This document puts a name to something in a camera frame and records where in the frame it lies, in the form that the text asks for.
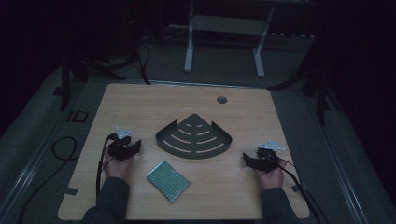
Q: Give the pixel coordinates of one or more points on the white metal stand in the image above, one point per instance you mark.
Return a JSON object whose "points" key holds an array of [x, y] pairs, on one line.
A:
{"points": [[224, 25]]}

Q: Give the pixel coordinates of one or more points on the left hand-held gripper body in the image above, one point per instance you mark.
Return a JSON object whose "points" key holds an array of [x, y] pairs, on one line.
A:
{"points": [[120, 149]]}

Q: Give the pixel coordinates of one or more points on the person's right hand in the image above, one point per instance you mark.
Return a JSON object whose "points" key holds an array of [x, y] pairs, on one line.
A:
{"points": [[271, 179]]}

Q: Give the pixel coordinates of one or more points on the dark tape patch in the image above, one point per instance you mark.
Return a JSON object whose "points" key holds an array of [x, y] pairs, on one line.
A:
{"points": [[71, 191]]}

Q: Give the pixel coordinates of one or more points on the dark grey corner shelf rack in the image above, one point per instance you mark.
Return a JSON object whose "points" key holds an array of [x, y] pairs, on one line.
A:
{"points": [[193, 138]]}

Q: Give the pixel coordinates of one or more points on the person's left hand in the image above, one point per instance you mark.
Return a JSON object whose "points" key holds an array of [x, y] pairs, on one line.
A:
{"points": [[118, 169]]}

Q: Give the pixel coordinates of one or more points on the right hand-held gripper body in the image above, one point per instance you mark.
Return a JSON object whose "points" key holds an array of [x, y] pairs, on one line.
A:
{"points": [[267, 160]]}

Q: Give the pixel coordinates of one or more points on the green perforated circuit board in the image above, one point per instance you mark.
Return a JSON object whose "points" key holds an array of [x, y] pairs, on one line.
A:
{"points": [[167, 181]]}

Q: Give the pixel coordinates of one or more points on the black tripod stand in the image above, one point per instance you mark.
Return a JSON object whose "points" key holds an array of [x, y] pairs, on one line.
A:
{"points": [[322, 93], [77, 68]]}

